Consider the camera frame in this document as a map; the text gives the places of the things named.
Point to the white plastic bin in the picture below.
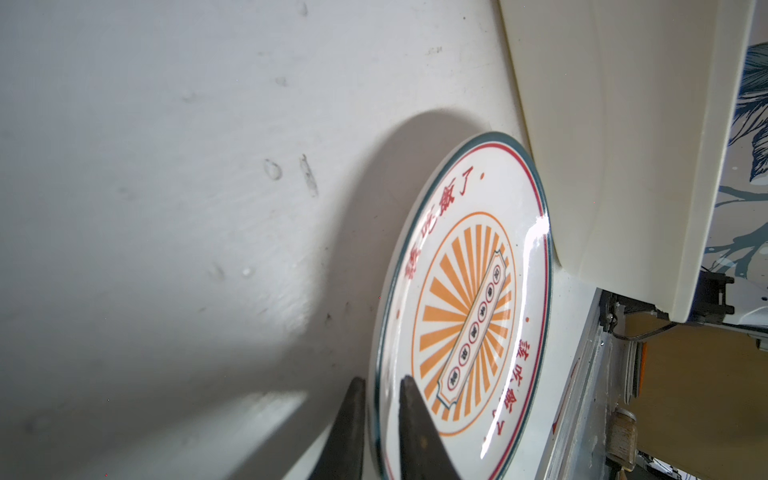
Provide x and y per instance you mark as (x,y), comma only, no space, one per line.
(628,107)

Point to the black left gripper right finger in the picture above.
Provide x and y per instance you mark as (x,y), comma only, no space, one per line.
(422,453)

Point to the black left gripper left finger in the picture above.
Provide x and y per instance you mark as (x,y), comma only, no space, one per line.
(343,453)

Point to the orange sunburst plate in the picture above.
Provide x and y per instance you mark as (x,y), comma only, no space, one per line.
(465,308)

